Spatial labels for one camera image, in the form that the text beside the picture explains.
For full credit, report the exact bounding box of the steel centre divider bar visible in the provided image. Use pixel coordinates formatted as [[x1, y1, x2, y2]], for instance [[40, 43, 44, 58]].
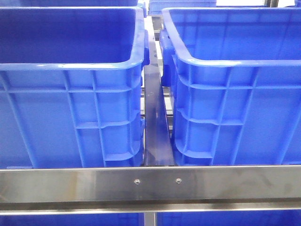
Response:
[[144, 33, 174, 166]]

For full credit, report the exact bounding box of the large blue crate left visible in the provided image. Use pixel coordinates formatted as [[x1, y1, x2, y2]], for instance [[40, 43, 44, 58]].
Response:
[[0, 7, 149, 169]]

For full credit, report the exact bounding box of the large blue crate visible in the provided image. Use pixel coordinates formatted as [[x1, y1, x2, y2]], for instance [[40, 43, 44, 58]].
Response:
[[0, 7, 149, 169], [160, 8, 301, 166]]

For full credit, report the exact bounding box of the large blue crate right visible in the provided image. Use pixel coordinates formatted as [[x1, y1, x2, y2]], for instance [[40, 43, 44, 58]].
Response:
[[160, 8, 301, 166]]

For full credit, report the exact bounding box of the blue crate back middle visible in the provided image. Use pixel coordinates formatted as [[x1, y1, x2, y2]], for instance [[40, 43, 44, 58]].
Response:
[[148, 0, 217, 15]]

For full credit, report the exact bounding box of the blue crate lower left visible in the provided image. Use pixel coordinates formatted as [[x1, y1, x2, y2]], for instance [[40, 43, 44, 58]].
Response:
[[0, 213, 144, 226]]

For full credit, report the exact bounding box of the blue crate back left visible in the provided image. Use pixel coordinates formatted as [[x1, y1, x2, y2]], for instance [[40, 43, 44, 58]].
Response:
[[16, 0, 145, 7]]

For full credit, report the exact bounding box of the blue crate lower right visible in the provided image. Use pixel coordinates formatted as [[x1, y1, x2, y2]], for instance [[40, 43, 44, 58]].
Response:
[[157, 210, 301, 226]]

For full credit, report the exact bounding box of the left rail screw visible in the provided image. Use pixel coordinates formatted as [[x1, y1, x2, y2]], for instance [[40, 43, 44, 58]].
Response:
[[134, 179, 141, 185]]

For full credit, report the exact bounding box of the rail screw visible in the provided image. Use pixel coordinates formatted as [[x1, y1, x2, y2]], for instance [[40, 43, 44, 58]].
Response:
[[175, 178, 182, 184], [134, 179, 141, 185]]

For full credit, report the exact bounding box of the right rail screw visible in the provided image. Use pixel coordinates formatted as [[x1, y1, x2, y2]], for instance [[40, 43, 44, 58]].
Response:
[[175, 178, 182, 184]]

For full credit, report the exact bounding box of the steel front shelf rail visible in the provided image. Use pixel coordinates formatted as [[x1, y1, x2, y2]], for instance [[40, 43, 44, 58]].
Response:
[[0, 165, 301, 215]]

